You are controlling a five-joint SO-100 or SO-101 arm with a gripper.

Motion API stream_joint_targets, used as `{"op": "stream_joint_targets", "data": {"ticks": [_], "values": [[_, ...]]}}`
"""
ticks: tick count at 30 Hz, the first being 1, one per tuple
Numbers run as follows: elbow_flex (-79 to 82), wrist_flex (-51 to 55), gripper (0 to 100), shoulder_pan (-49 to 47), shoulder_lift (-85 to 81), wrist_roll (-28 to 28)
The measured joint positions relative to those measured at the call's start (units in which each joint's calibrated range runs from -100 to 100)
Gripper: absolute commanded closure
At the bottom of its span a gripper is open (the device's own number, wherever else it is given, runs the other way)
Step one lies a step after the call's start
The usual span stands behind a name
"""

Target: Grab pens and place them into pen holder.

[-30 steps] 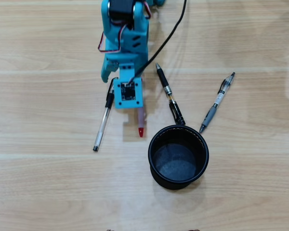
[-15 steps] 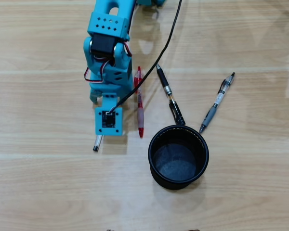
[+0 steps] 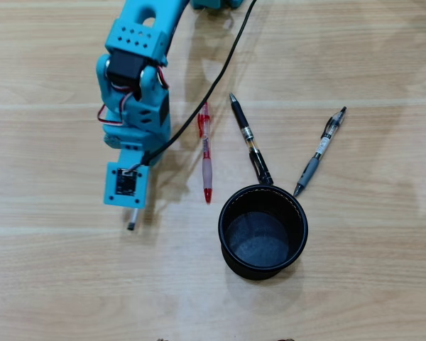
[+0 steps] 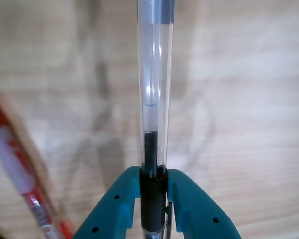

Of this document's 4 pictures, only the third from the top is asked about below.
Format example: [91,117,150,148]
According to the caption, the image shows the clear pen with black cap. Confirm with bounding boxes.
[126,207,141,231]

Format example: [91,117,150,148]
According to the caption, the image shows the black round pen holder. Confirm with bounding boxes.
[218,184,309,282]

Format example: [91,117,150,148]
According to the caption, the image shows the black pen with clip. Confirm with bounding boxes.
[229,93,275,187]

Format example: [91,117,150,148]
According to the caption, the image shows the blue wrist camera box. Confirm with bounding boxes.
[103,147,151,208]

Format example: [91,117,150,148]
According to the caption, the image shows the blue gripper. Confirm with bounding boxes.
[104,126,170,167]

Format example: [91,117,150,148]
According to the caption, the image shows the red retractable pen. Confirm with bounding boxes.
[197,102,214,205]

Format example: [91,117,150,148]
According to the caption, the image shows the red white black servo wires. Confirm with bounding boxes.
[97,66,170,127]

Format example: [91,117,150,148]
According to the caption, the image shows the black camera cable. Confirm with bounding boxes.
[141,0,258,166]

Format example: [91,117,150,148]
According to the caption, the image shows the clear pen with grey grip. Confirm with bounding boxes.
[293,107,348,198]

